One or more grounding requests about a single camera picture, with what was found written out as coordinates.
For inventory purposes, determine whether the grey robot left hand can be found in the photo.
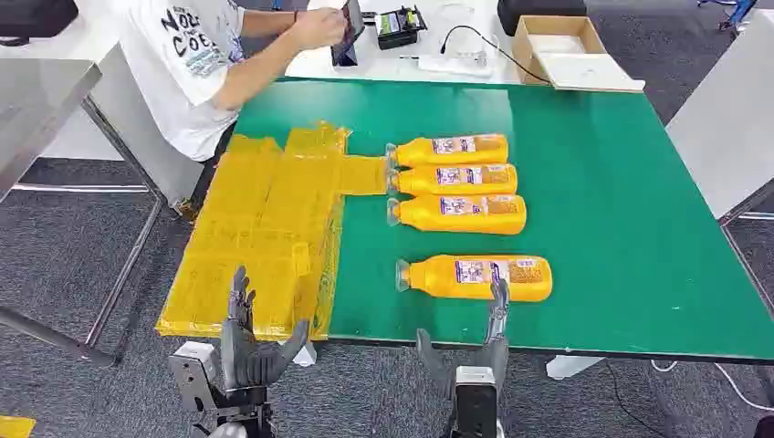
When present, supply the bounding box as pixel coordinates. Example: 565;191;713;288
220;266;310;390

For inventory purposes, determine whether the white table foot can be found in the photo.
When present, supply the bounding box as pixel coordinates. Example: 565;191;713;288
546;354;606;381
277;339;318;369

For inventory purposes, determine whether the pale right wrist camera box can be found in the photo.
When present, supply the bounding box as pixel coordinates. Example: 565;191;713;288
452;365;499;438

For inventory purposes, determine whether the clear plastic packet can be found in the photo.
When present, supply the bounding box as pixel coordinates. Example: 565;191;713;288
417;50;496;79

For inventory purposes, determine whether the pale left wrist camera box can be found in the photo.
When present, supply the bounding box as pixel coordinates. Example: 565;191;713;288
168;341;221;413

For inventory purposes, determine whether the black bag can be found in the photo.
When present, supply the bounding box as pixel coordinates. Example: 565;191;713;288
0;0;80;47

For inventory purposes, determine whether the blue frame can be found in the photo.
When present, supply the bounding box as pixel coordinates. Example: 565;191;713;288
696;0;758;33

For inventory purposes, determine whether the black label printer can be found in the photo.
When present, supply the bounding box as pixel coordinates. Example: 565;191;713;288
373;5;429;51

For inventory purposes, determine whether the cardboard box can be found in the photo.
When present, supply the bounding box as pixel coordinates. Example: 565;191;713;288
512;14;608;87

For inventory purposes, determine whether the person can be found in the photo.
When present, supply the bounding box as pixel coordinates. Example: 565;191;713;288
116;0;350;163

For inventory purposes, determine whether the white floor cable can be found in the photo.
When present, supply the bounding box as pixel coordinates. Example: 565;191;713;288
649;360;774;413

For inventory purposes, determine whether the orange drink bottle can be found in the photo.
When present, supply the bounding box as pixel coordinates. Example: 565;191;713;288
386;162;519;198
395;254;554;304
386;193;528;236
385;133;509;169

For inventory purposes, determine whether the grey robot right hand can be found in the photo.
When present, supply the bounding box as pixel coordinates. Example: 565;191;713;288
415;278;511;401

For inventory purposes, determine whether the pale grey table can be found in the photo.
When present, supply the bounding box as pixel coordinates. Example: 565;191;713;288
664;10;774;228

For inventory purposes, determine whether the dark tablet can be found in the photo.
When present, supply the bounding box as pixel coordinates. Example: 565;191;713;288
329;0;366;68

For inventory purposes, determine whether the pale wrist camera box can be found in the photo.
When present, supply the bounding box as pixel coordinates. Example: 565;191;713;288
168;341;221;413
452;365;499;438

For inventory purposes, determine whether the yellow floor marker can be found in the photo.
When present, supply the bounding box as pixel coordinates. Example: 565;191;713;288
0;415;37;438

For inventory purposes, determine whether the green mat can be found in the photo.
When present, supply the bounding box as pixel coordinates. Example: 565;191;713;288
232;77;774;365

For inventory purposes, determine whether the black floor cable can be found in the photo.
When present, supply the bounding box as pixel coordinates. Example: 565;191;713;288
603;361;669;438

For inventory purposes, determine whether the person's right hand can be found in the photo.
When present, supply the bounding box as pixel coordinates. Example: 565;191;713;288
289;6;350;53

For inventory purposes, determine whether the white flat board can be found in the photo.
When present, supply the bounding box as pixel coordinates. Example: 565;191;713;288
536;52;646;94

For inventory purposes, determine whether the grey metal table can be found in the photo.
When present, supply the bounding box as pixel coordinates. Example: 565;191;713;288
0;57;165;368

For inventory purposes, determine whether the yellow sheet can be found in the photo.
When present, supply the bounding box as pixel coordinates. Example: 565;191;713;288
155;120;390;341

